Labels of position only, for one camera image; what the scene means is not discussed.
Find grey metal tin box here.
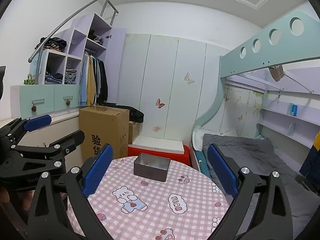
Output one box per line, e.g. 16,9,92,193
133,153,171,182

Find pink checkered tablecloth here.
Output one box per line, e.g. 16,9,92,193
67,155,230,240

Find white pillow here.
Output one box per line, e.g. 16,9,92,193
194,126,238,152

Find grey bed duvet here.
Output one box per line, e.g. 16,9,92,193
202,134,319,238

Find beige hanging pouch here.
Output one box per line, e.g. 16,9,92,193
268,64,285,82

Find white wardrobe doors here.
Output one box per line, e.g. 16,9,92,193
117,34,229,145

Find teal bunk bed frame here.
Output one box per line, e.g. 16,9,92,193
193,10,319,171

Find hanging clothes row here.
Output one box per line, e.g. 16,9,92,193
79,50,108,106

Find purple wall shelves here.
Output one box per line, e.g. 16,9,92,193
259,92,319,148

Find large cardboard box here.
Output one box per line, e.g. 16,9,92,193
79,106,130,161

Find black bag on boxes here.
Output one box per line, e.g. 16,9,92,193
103,102,144,124

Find white board on stool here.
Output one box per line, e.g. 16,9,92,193
129,135,184,154

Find yellow navy jacket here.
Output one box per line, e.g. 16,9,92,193
299,132,320,183

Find red stool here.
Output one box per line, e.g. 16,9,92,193
128,145,191,166

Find purple cubby shelf unit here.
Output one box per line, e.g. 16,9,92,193
35,13,126,103

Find teal drawer cabinet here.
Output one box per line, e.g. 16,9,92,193
10,85,80,119

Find grey metal handrail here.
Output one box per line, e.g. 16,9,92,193
28,0,119,85

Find small cardboard box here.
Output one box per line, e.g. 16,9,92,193
128,121,139,145

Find small green plant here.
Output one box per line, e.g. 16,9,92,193
24,74,35,85

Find person left hand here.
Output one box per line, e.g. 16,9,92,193
0,187,34,211

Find blue box on shelf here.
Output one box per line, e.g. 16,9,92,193
290,104,298,116

